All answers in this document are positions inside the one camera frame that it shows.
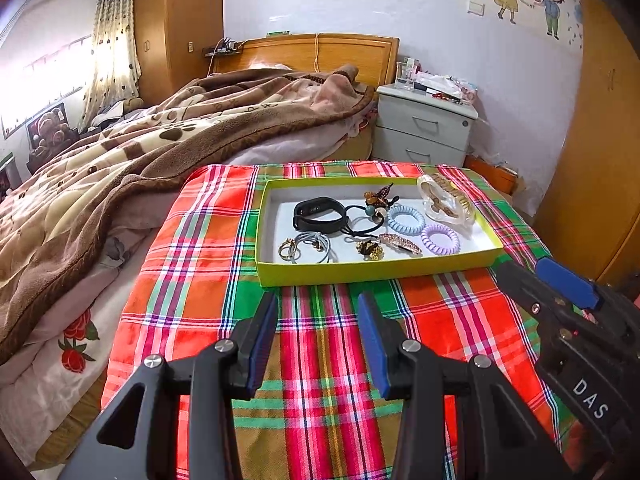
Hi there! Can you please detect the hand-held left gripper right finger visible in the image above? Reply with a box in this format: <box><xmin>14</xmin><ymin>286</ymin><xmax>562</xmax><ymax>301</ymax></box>
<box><xmin>357</xmin><ymin>292</ymin><xmax>576</xmax><ymax>480</ymax></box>

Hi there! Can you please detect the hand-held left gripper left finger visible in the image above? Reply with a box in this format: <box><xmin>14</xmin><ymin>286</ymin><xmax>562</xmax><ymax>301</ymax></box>
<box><xmin>57</xmin><ymin>291</ymin><xmax>279</xmax><ymax>480</ymax></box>

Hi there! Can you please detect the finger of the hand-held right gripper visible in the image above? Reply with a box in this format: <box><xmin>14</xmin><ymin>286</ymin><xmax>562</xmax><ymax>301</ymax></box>
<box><xmin>536</xmin><ymin>256</ymin><xmax>603</xmax><ymax>313</ymax></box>
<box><xmin>494</xmin><ymin>260</ymin><xmax>556</xmax><ymax>333</ymax></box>

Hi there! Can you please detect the black and gold hair clip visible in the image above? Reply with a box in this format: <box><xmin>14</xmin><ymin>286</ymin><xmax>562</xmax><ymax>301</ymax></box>
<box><xmin>356</xmin><ymin>240</ymin><xmax>386</xmax><ymax>262</ymax></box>

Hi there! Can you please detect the purple spiral hair tie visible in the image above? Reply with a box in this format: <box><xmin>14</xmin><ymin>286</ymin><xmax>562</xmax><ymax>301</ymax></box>
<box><xmin>421</xmin><ymin>225</ymin><xmax>460</xmax><ymax>255</ymax></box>

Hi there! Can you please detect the rhinestone hair clip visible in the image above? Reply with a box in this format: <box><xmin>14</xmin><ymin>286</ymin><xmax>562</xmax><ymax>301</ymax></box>
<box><xmin>377</xmin><ymin>232</ymin><xmax>423</xmax><ymax>257</ymax></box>

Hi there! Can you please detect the grey elastic hair tie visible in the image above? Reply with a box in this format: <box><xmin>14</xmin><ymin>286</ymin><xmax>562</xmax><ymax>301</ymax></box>
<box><xmin>291</xmin><ymin>231</ymin><xmax>341</xmax><ymax>264</ymax></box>

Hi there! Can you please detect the green cardboard box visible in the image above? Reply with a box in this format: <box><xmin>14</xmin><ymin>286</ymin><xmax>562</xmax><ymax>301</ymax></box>
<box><xmin>254</xmin><ymin>176</ymin><xmax>505</xmax><ymax>288</ymax></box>

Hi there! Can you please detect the blue spiral hair tie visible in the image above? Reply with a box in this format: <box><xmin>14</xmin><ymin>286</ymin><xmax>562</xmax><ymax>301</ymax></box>
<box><xmin>387</xmin><ymin>203</ymin><xmax>427</xmax><ymax>235</ymax></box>

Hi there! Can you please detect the black beaded hair tie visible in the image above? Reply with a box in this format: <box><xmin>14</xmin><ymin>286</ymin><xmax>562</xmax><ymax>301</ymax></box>
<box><xmin>342</xmin><ymin>182</ymin><xmax>396</xmax><ymax>237</ymax></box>

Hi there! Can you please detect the plaid cloth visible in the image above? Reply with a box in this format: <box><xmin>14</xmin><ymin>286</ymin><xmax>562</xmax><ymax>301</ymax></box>
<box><xmin>100</xmin><ymin>159</ymin><xmax>576</xmax><ymax>480</ymax></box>

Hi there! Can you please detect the clear plastic hair claw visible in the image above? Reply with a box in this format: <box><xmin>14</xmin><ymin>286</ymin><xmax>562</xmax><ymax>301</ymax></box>
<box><xmin>416</xmin><ymin>172</ymin><xmax>477</xmax><ymax>226</ymax></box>

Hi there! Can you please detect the orange box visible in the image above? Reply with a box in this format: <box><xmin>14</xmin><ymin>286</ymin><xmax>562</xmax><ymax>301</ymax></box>
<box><xmin>465</xmin><ymin>155</ymin><xmax>518</xmax><ymax>193</ymax></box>

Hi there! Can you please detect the black smart band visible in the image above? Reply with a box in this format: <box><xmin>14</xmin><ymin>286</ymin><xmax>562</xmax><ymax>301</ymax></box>
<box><xmin>292</xmin><ymin>196</ymin><xmax>348</xmax><ymax>233</ymax></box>

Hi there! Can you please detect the grey nightstand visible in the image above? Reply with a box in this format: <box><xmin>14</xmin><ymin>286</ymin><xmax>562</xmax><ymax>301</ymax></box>
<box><xmin>372</xmin><ymin>84</ymin><xmax>480</xmax><ymax>167</ymax></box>

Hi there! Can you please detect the floral bed sheet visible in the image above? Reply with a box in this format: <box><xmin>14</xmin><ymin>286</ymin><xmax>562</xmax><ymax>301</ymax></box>
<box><xmin>0</xmin><ymin>260</ymin><xmax>151</xmax><ymax>471</ymax></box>

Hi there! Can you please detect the mauve quilt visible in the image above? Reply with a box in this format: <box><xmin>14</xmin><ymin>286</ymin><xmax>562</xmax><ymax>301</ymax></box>
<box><xmin>90</xmin><ymin>110</ymin><xmax>373</xmax><ymax>271</ymax></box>

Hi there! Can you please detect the brown patterned blanket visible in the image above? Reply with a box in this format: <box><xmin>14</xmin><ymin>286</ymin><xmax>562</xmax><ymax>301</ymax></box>
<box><xmin>0</xmin><ymin>67</ymin><xmax>376</xmax><ymax>366</ymax></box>

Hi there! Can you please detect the clutter of small packets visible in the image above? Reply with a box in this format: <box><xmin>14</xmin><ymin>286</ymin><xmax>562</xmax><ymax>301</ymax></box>
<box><xmin>417</xmin><ymin>67</ymin><xmax>478</xmax><ymax>106</ymax></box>

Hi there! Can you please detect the clear glass container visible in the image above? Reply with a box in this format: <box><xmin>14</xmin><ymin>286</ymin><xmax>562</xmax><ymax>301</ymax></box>
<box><xmin>395</xmin><ymin>59</ymin><xmax>418</xmax><ymax>91</ymax></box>

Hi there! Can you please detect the pink blanket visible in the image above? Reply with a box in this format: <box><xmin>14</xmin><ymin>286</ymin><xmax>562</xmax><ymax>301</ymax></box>
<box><xmin>280</xmin><ymin>64</ymin><xmax>373</xmax><ymax>131</ymax></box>

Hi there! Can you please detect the wooden headboard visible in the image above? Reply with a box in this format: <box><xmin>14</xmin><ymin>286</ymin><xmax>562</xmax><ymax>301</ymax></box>
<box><xmin>207</xmin><ymin>34</ymin><xmax>401</xmax><ymax>86</ymax></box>

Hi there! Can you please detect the power strip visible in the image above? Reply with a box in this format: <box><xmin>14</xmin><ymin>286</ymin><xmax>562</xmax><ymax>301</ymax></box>
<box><xmin>202</xmin><ymin>37</ymin><xmax>243</xmax><ymax>56</ymax></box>

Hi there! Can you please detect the brown teddy bear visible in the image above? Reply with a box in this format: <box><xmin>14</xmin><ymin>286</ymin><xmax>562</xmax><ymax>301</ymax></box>
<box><xmin>27</xmin><ymin>110</ymin><xmax>73</xmax><ymax>153</ymax></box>

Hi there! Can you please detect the tall wooden wardrobe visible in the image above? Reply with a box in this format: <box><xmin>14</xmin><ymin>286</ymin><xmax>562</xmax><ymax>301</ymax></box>
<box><xmin>134</xmin><ymin>0</ymin><xmax>226</xmax><ymax>108</ymax></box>

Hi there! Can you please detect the spotted curtain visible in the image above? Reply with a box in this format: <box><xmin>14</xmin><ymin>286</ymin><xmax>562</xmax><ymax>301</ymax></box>
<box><xmin>80</xmin><ymin>0</ymin><xmax>143</xmax><ymax>126</ymax></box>

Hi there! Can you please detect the wooden wardrobe with handle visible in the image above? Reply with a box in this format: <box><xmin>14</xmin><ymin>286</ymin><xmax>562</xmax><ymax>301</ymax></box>
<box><xmin>532</xmin><ymin>0</ymin><xmax>640</xmax><ymax>286</ymax></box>

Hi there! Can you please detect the gold beaded bracelet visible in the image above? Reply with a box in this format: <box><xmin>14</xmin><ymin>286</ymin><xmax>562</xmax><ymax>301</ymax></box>
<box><xmin>430</xmin><ymin>172</ymin><xmax>473</xmax><ymax>216</ymax></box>

